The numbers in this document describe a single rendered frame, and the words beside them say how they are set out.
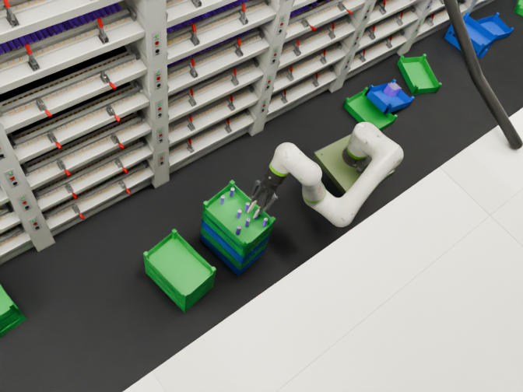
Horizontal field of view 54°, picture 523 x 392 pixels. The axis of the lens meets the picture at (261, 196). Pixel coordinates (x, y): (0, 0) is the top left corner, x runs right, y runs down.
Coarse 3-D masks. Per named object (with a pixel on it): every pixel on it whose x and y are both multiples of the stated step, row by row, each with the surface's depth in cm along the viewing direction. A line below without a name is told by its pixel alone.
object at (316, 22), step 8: (352, 0) 286; (360, 0) 288; (336, 8) 280; (352, 8) 284; (296, 16) 270; (312, 16) 273; (320, 16) 275; (328, 16) 277; (336, 16) 281; (312, 24) 272; (320, 24) 276; (288, 32) 265; (296, 32) 267; (304, 32) 273; (288, 40) 269
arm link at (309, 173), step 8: (304, 160) 219; (296, 168) 219; (304, 168) 217; (312, 168) 217; (320, 168) 220; (296, 176) 220; (304, 176) 217; (312, 176) 216; (320, 176) 219; (304, 184) 220; (312, 184) 219; (320, 184) 232; (304, 192) 243; (312, 192) 237; (320, 192) 242; (312, 200) 249
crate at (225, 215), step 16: (224, 192) 260; (240, 192) 258; (208, 208) 255; (224, 208) 257; (240, 208) 258; (256, 208) 257; (224, 224) 252; (240, 224) 253; (256, 224) 255; (272, 224) 252; (240, 240) 243; (256, 240) 249
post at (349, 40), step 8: (368, 0) 289; (360, 8) 294; (360, 16) 297; (368, 16) 304; (360, 24) 305; (344, 40) 318; (352, 40) 313; (352, 48) 321; (352, 56) 330; (336, 64) 334; (344, 64) 331; (344, 72) 341; (336, 80) 342; (344, 80) 350; (328, 88) 352; (336, 88) 351
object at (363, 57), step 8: (400, 32) 368; (408, 32) 364; (384, 40) 362; (392, 40) 364; (400, 40) 366; (368, 48) 354; (376, 48) 356; (384, 48) 360; (392, 48) 362; (360, 56) 350; (368, 56) 353; (376, 56) 355; (352, 64) 347; (360, 64) 349
